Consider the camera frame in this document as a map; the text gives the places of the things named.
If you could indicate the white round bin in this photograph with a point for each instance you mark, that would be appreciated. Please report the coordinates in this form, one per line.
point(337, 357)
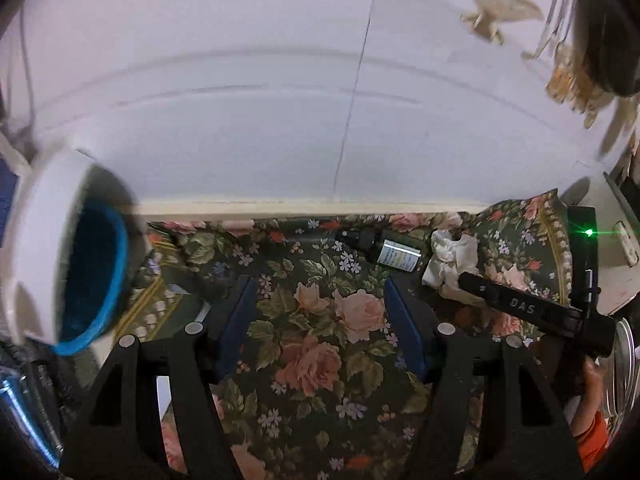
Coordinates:
point(45, 240)

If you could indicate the shiny blue plastic pack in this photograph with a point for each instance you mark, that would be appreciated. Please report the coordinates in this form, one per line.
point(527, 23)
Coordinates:
point(22, 410)

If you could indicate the person's right forearm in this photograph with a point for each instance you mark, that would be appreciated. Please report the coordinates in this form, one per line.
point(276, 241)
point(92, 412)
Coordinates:
point(595, 430)

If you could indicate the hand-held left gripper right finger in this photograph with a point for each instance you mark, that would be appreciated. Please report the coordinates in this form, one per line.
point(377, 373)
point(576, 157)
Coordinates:
point(407, 330)

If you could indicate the metal pot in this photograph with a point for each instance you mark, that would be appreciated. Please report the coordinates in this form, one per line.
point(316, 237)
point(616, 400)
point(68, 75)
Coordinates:
point(624, 370)

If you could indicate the floral tablecloth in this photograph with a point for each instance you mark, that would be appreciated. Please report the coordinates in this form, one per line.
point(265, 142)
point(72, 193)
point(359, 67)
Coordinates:
point(320, 320)

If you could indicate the white tissue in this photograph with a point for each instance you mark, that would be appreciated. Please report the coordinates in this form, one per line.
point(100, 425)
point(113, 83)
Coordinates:
point(450, 260)

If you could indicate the black hanging pan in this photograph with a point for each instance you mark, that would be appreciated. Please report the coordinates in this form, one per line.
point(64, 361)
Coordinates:
point(610, 30)

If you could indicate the worn white appliance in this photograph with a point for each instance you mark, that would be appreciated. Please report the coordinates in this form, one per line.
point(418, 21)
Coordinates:
point(622, 195)

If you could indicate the white power socket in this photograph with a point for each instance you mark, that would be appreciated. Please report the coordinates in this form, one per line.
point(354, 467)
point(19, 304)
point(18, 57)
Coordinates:
point(626, 242)

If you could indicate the dark bottle with white label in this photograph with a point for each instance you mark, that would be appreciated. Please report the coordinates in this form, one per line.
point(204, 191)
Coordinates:
point(390, 252)

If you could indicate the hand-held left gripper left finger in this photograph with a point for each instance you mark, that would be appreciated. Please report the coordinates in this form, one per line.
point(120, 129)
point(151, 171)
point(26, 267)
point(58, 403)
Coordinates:
point(237, 325)

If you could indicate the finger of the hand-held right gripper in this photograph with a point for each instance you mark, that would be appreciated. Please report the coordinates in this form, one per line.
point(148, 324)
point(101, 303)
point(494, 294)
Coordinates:
point(515, 302)

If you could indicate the yellow hanging scrubber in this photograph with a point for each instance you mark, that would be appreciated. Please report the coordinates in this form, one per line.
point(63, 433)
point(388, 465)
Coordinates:
point(575, 85)

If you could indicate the blue bin liner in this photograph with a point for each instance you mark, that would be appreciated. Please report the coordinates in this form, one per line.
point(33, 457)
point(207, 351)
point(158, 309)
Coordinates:
point(95, 270)

